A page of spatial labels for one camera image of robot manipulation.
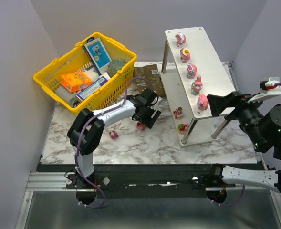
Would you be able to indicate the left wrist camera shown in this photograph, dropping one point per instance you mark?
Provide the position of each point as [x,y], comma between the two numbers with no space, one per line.
[156,101]

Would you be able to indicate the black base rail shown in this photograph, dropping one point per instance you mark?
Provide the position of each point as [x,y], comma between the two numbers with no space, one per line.
[142,181]

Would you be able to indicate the white metal shelf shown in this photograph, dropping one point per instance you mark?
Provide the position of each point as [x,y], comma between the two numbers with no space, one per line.
[177,86]

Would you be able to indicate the purple white box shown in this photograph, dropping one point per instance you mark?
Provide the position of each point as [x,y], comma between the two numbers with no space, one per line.
[84,94]

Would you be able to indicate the pink cake toy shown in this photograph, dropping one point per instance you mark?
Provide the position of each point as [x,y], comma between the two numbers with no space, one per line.
[113,135]

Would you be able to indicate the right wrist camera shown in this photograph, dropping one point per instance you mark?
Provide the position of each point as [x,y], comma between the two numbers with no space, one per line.
[268,89]

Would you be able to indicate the orange snack box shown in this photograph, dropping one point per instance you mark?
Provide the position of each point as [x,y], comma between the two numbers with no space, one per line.
[75,81]

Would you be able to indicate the pink toy blue bow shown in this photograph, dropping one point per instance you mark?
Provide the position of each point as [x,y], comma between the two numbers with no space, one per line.
[191,71]

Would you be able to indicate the red strawberry cake toy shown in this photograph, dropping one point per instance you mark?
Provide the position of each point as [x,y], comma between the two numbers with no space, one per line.
[178,113]

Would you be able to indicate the white box in basket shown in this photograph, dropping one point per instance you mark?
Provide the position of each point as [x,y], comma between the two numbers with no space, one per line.
[91,73]

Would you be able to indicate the pink bear strawberry toy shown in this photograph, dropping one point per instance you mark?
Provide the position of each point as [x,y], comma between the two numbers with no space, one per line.
[182,128]

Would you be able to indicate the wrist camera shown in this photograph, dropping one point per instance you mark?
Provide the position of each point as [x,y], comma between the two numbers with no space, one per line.
[156,101]
[268,89]

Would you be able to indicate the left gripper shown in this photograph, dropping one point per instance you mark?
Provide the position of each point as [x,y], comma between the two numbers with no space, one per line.
[149,119]

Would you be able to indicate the yellow plastic basket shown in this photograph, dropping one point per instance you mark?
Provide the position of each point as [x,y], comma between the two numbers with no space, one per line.
[76,60]

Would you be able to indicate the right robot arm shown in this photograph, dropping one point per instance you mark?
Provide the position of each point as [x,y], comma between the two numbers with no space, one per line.
[264,131]

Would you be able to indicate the brown snack bag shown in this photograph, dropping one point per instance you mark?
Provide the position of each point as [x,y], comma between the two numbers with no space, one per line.
[151,73]

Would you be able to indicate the blue razor package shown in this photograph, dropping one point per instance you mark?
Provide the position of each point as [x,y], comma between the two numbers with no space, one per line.
[97,53]

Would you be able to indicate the pink white bunny toy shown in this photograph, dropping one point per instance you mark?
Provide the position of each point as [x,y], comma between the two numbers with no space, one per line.
[181,39]

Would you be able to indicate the grey paper roll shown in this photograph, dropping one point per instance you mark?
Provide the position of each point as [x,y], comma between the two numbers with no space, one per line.
[67,97]

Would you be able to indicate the pink mushroom toy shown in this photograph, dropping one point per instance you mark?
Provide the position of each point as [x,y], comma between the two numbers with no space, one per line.
[196,86]

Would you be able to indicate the green round melon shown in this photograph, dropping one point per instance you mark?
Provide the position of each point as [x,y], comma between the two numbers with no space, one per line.
[114,66]

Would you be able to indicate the pink toy orange plate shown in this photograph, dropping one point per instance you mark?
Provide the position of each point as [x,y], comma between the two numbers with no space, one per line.
[140,126]

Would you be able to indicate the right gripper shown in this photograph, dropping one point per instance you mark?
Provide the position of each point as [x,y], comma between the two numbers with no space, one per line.
[237,102]

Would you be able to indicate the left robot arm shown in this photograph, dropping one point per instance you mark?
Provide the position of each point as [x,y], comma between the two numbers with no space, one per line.
[87,129]

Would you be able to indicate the pink toy yellow top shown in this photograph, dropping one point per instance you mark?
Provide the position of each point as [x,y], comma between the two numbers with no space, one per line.
[185,55]

